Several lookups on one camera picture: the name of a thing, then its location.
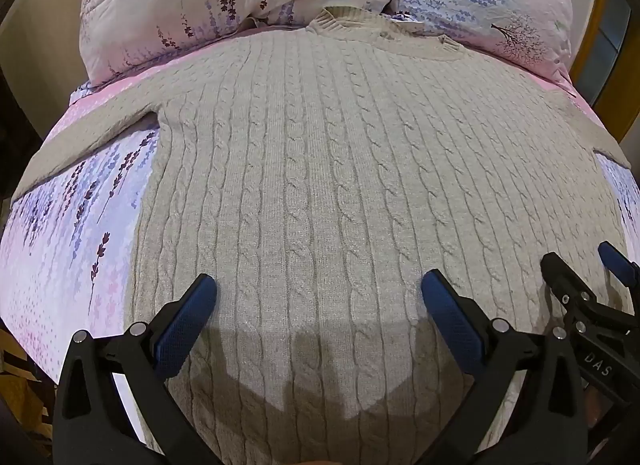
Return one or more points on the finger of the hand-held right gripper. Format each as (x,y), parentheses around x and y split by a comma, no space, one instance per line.
(617,265)
(562,285)

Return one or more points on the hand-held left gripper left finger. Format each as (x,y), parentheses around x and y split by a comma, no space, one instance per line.
(186,317)

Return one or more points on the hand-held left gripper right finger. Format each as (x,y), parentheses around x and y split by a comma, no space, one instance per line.
(450,317)

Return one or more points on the pink floral bed sheet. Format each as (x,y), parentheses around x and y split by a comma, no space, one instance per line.
(65,245)

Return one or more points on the brown cardboard box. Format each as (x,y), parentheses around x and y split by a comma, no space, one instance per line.
(20,385)

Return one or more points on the blue floral tree print pillow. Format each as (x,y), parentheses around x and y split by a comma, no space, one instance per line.
(480,0)

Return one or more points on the yellow wooden frame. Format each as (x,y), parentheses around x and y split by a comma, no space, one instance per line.
(600,20)

